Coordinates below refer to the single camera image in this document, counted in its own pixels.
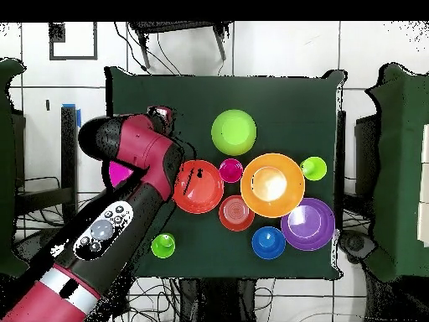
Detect small orange-red bowl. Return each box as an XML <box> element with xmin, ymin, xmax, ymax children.
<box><xmin>218</xmin><ymin>195</ymin><xmax>256</xmax><ymax>232</ymax></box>

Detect tangle of floor cables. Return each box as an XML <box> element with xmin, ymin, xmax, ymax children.
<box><xmin>16</xmin><ymin>175</ymin><xmax>189</xmax><ymax>322</ymax></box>

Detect blue bowl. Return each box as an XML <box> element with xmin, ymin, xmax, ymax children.
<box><xmin>251</xmin><ymin>226</ymin><xmax>287</xmax><ymax>261</ymax></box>

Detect lime yellow cup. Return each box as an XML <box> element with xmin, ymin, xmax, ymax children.
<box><xmin>299</xmin><ymin>156</ymin><xmax>328</xmax><ymax>182</ymax></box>

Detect pink bowl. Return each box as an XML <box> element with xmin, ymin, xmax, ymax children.
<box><xmin>108</xmin><ymin>159</ymin><xmax>134</xmax><ymax>189</ymax></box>

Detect large yellow-orange bowl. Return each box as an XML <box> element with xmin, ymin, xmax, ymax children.
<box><xmin>240</xmin><ymin>153</ymin><xmax>307</xmax><ymax>219</ymax></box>

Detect wide orange-red bowl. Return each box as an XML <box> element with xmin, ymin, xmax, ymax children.
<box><xmin>172</xmin><ymin>159</ymin><xmax>225</xmax><ymax>215</ymax></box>

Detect blue tape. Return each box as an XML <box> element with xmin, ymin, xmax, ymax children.
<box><xmin>61</xmin><ymin>102</ymin><xmax>82</xmax><ymax>128</ymax></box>

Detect green cloth side table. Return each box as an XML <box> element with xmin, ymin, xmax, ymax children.
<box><xmin>364</xmin><ymin>62</ymin><xmax>429</xmax><ymax>283</ymax></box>
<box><xmin>0</xmin><ymin>57</ymin><xmax>33</xmax><ymax>278</ymax></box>

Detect dark green tablecloth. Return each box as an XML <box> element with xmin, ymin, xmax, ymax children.
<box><xmin>104</xmin><ymin>65</ymin><xmax>346</xmax><ymax>282</ymax></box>

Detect magenta red cup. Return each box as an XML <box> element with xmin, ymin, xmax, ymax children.
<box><xmin>218</xmin><ymin>158</ymin><xmax>245</xmax><ymax>184</ymax></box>

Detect green bowl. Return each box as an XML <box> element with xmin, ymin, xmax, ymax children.
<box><xmin>210</xmin><ymin>109</ymin><xmax>258</xmax><ymax>157</ymax></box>

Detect black metal stand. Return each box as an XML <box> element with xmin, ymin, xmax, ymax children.
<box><xmin>128</xmin><ymin>21</ymin><xmax>232</xmax><ymax>70</ymax></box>

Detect green cup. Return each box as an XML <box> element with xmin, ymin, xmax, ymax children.
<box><xmin>150</xmin><ymin>232</ymin><xmax>176</xmax><ymax>260</ymax></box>

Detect black square floor frame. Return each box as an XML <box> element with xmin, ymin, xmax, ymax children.
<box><xmin>48</xmin><ymin>22</ymin><xmax>99</xmax><ymax>61</ymax></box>

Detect white boxes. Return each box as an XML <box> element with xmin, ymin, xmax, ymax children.
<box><xmin>416</xmin><ymin>123</ymin><xmax>429</xmax><ymax>247</ymax></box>

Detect purple bowl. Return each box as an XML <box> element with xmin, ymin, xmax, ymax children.
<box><xmin>280</xmin><ymin>197</ymin><xmax>336</xmax><ymax>252</ymax></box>

